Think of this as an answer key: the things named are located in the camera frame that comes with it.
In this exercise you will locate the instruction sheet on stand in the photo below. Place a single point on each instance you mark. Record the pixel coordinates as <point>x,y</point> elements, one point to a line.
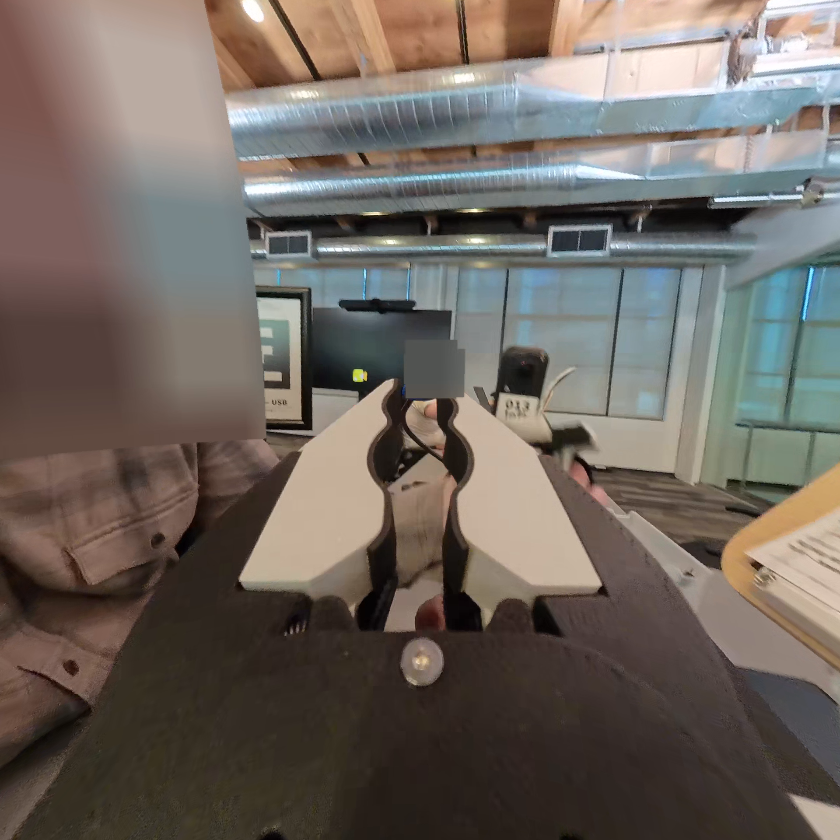
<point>788,505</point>

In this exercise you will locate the white desk lamp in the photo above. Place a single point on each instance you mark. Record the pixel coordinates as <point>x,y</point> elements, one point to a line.
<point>562,387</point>

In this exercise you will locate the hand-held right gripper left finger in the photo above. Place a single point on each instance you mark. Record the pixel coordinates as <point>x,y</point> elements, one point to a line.
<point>315,525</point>

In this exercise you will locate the printed tag board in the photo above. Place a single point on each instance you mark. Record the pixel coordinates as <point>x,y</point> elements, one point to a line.
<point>282,381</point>

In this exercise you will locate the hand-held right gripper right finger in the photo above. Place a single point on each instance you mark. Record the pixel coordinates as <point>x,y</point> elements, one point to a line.
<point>525,525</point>

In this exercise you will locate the person's left hand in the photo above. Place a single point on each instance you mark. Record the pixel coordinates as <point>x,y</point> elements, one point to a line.
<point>595,486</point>

